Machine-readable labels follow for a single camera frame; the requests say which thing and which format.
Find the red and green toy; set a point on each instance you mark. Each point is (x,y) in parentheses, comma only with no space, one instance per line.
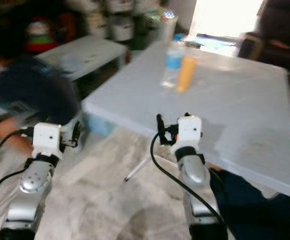
(40,36)

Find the person in dark shirt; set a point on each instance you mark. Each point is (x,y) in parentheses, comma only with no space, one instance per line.
(34,90)

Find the large white folding table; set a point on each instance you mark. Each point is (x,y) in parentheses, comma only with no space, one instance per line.
(240,105)

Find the orange juice bottle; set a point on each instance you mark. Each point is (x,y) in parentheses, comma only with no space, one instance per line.
(186,75)

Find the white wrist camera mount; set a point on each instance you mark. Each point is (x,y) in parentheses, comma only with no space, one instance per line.
(189,132)
(47,140)

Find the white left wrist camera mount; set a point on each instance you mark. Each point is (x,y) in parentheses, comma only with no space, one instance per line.
(47,140)

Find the dark armchair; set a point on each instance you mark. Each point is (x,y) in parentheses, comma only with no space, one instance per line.
(285,25)

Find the white pot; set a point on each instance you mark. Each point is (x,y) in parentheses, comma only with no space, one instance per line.
(122,30)

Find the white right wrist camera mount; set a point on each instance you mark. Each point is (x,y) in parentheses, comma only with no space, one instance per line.
(189,132)

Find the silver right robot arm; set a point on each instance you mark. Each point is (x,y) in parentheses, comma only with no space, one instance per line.
(192,170)

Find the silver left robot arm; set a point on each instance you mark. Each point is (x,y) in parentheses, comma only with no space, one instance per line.
(34,182)

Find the small white table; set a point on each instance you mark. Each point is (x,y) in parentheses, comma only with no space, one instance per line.
(89,52)

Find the dark blue trouser leg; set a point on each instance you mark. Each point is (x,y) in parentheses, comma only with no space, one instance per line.
(255,210)

